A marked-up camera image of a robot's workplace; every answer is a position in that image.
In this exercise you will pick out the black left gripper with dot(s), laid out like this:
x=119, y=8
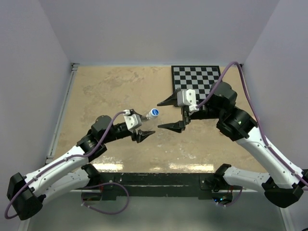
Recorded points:
x=141, y=134

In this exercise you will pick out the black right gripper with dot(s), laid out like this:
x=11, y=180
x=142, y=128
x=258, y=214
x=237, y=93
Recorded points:
x=179, y=125

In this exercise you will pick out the clear round plastic bottle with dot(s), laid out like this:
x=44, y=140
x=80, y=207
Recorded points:
x=147, y=123

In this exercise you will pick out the blue bottle cap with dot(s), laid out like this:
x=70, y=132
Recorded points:
x=153, y=113

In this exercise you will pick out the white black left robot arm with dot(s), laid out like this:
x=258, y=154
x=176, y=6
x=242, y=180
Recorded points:
x=28, y=193

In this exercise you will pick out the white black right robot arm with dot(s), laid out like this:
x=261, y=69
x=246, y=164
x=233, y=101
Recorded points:
x=282, y=184

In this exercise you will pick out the black white checkerboard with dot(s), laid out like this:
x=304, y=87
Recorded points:
x=196, y=77

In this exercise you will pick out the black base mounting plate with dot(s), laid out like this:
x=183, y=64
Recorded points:
x=199, y=185

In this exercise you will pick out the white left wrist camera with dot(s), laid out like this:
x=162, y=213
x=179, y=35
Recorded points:
x=132, y=122

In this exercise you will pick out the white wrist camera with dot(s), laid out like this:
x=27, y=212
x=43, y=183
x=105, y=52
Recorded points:
x=187, y=98
x=132, y=122

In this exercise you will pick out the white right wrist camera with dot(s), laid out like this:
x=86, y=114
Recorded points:
x=187, y=98

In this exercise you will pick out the aluminium frame rail front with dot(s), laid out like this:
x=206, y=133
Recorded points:
x=48, y=187

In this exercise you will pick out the aluminium frame rail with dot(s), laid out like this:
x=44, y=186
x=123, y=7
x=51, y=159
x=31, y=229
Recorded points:
x=56, y=134
x=48, y=187

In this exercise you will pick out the aluminium frame rail left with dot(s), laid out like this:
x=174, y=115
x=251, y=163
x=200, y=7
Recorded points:
x=56, y=134

